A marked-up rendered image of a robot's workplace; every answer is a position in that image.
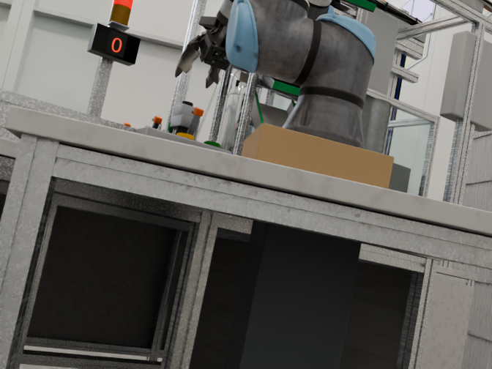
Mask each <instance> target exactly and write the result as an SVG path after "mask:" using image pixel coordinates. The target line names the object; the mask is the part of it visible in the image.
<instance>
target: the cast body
mask: <svg viewBox="0 0 492 369"><path fill-rule="evenodd" d="M194 109H195V107H193V104H192V103H191V102H188V101H182V104H178V105H176V106H175V110H174V116H172V119H171V125H170V127H172V128H173V130H176V128H177V127H183V128H186V129H187V130H189V127H190V124H191V121H192V119H193V116H194V114H193V113H191V112H192V111H194Z"/></svg>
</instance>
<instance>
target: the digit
mask: <svg viewBox="0 0 492 369"><path fill-rule="evenodd" d="M127 37H128V36H127V35H124V34H121V33H118V32H116V31H113V30H111V31H110V34H109V38H108V44H107V47H106V50H105V52H107V53H111V54H113V55H116V56H119V57H122V58H123V55H124V49H125V46H126V42H127Z"/></svg>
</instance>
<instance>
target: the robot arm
mask: <svg viewBox="0 0 492 369"><path fill-rule="evenodd" d="M331 1H332V0H223V2H222V4H221V5H220V7H219V11H218V13H217V14H216V16H217V17H212V16H201V18H200V21H199V23H198V24H199V25H200V26H203V27H204V28H205V29H206V31H203V32H201V33H202V35H201V36H200V35H198V36H197V37H196V38H194V39H192V40H191V41H189V43H188V44H187V45H186V47H185V49H184V51H183V53H182V56H181V58H180V60H179V62H178V64H177V66H176V71H175V77H176V78H177V77H178V76H179V75H180V74H181V73H182V71H184V72H185V73H187V72H189V71H190V70H191V67H192V64H193V62H194V61H195V60H196V59H197V58H198V56H199V52H198V49H199V48H200V50H201V55H200V59H201V62H203V61H204V63H205V64H209V65H210V69H209V71H208V73H209V74H208V77H207V78H206V89H208V88H209V87H210V86H211V85H212V84H213V83H214V82H215V83H216V84H219V82H220V76H219V73H220V69H222V70H225V71H226V70H227V68H228V66H229V64H232V65H234V66H236V67H240V68H242V69H244V70H247V71H248V72H251V73H254V72H255V73H258V74H261V75H265V76H268V77H270V78H275V79H278V80H281V81H285V82H288V83H292V84H295V85H298V86H300V90H299V96H298V100H297V103H296V105H295V106H294V109H293V110H292V112H291V113H290V115H289V117H288V118H287V120H286V122H285V124H284V125H283V128H286V129H288V130H293V131H297V132H300V133H304V134H308V135H313V136H316V137H319V138H324V139H327V140H331V141H336V142H338V143H342V144H347V145H350V146H355V147H358V148H361V149H364V148H365V146H364V138H363V131H362V109H363V106H364V102H365V96H366V93H367V89H368V83H369V80H370V74H371V70H372V66H373V65H374V62H375V57H374V56H375V51H376V38H375V37H374V35H373V33H372V31H371V30H370V29H369V28H368V27H366V26H365V25H363V24H362V23H360V22H359V21H357V20H354V19H352V18H349V17H346V16H344V15H338V16H336V15H335V10H334V7H333V6H331V5H330V3H331Z"/></svg>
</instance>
